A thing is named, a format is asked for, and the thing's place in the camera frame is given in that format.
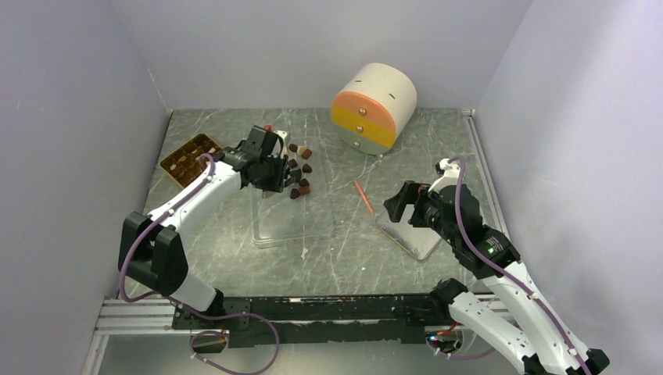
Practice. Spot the round pastel drawer cabinet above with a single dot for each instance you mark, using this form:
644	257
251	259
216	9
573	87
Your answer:
371	111

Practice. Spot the silver tin lid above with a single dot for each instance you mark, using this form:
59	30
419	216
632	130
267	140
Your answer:
417	242

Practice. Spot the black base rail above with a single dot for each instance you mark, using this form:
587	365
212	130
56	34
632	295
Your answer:
252	321

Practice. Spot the clear plastic tray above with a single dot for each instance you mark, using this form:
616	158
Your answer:
278	218

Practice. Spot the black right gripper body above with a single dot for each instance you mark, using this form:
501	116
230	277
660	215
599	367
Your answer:
426	214

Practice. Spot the gold chocolate tin box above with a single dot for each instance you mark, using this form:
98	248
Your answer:
182	165

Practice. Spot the red pen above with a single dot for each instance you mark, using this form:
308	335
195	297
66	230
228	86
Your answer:
363	196

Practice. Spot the black metal tongs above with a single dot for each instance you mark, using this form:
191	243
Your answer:
293	177

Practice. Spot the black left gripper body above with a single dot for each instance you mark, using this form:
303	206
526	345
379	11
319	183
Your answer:
272	175

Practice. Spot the aluminium frame rail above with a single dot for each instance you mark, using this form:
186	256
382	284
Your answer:
149	316

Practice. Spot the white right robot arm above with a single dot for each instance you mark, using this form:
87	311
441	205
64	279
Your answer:
537	341

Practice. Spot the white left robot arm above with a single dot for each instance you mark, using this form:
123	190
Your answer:
152	259

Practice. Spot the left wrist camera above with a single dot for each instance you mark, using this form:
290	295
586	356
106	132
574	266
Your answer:
264	141

